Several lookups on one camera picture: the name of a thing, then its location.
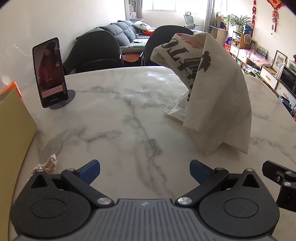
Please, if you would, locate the wooden desk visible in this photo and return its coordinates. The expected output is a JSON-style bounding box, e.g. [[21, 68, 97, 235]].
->
[[208, 24, 229, 47]]

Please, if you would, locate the cream woven tassel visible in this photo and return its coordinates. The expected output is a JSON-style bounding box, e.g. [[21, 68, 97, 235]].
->
[[31, 154, 57, 176]]

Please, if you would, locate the orange tissue box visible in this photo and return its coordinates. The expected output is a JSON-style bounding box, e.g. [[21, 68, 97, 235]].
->
[[0, 80, 23, 100]]

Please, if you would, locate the white drawer cabinet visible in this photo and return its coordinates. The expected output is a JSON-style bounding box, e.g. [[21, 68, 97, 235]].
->
[[259, 66, 296, 107]]

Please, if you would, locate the wooden shelf cabinet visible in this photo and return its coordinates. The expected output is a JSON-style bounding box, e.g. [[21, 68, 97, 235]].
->
[[230, 31, 255, 58]]

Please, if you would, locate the black microwave oven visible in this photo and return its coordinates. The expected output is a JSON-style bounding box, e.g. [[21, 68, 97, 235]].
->
[[280, 66, 296, 90]]

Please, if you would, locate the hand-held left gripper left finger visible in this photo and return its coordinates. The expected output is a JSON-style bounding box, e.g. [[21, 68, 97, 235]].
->
[[27, 159, 114, 207]]

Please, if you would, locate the white printed pillow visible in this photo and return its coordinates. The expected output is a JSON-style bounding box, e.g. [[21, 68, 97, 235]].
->
[[133, 21, 151, 32]]

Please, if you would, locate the black round phone stand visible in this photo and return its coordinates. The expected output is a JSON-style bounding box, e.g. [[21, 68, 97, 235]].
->
[[49, 90, 76, 110]]

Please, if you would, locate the red hanging string decoration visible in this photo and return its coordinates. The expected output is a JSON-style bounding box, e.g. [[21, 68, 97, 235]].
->
[[252, 0, 258, 26]]

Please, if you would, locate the black dining chair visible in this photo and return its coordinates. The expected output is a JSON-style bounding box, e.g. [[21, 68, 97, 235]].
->
[[140, 25, 195, 67], [62, 30, 123, 76]]

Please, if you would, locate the yellow cardboard box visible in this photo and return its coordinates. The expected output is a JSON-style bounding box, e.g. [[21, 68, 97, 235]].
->
[[0, 89, 38, 204]]

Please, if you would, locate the pink cloth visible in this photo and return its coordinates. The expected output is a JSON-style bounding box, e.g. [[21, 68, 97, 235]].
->
[[238, 49, 270, 66]]

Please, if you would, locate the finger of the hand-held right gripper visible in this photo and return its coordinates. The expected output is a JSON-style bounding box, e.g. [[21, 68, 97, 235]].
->
[[262, 160, 296, 209]]

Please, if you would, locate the white plastic bag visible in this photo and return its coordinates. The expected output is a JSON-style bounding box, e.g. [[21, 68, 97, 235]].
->
[[275, 62, 286, 80]]

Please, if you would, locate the grey office chair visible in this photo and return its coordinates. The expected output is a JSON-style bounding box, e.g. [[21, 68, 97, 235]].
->
[[184, 11, 204, 32]]

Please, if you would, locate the potted green plant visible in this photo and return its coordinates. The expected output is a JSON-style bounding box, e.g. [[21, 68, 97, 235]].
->
[[223, 14, 252, 33]]

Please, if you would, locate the framed bear picture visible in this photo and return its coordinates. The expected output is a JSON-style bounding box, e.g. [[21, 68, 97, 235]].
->
[[272, 50, 288, 71]]

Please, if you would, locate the orange printed mat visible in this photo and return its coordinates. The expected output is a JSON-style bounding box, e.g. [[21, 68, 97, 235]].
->
[[122, 53, 142, 63]]

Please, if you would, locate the grey sofa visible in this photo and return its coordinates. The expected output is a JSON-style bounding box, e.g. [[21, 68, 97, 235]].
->
[[76, 20, 160, 55]]

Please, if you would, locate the white shopping bag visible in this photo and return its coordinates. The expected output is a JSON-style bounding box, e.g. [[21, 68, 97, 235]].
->
[[150, 31, 252, 157]]

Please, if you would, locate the black smartphone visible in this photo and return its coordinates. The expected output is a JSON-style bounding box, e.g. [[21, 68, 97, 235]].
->
[[32, 37, 67, 108]]

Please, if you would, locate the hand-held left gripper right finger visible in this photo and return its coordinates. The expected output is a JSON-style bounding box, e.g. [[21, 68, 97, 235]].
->
[[176, 159, 264, 207]]

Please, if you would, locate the red Chinese knot ornament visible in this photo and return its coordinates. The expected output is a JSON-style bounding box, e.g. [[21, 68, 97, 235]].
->
[[266, 0, 285, 35]]

